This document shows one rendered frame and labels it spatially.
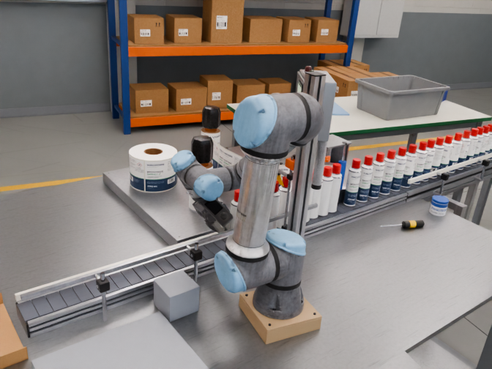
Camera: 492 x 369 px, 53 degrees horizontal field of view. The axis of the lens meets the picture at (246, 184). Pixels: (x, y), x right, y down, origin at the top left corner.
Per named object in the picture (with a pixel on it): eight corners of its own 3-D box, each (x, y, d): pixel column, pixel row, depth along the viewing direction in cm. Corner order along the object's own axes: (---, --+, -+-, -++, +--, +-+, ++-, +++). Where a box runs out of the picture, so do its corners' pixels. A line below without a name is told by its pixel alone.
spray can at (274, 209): (271, 227, 188) (277, 177, 180) (279, 233, 184) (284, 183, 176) (259, 229, 186) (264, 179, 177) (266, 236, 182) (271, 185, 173)
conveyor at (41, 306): (389, 192, 234) (391, 184, 232) (404, 199, 228) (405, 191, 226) (18, 315, 141) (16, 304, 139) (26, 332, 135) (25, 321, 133)
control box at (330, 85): (319, 124, 174) (327, 70, 166) (328, 142, 158) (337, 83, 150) (291, 123, 173) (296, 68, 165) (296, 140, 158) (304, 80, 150)
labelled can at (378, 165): (371, 192, 222) (380, 150, 213) (381, 198, 218) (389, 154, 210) (364, 195, 219) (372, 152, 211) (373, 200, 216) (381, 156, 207)
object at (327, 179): (321, 209, 204) (328, 163, 195) (330, 214, 200) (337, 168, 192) (312, 212, 201) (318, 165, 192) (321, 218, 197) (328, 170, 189)
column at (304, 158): (292, 256, 180) (315, 71, 152) (300, 262, 177) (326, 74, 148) (282, 260, 177) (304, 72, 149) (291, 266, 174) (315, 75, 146)
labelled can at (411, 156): (412, 187, 231) (422, 146, 223) (405, 189, 228) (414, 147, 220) (403, 183, 235) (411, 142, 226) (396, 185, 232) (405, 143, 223)
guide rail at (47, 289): (315, 206, 192) (315, 202, 191) (317, 207, 191) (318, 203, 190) (20, 298, 131) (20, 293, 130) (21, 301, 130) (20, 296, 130)
